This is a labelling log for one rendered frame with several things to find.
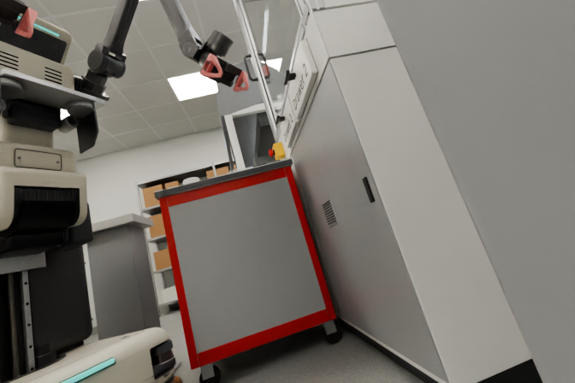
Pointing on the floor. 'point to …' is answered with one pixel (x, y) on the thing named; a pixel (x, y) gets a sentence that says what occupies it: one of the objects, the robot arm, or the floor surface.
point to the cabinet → (400, 231)
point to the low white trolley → (243, 263)
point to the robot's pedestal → (122, 277)
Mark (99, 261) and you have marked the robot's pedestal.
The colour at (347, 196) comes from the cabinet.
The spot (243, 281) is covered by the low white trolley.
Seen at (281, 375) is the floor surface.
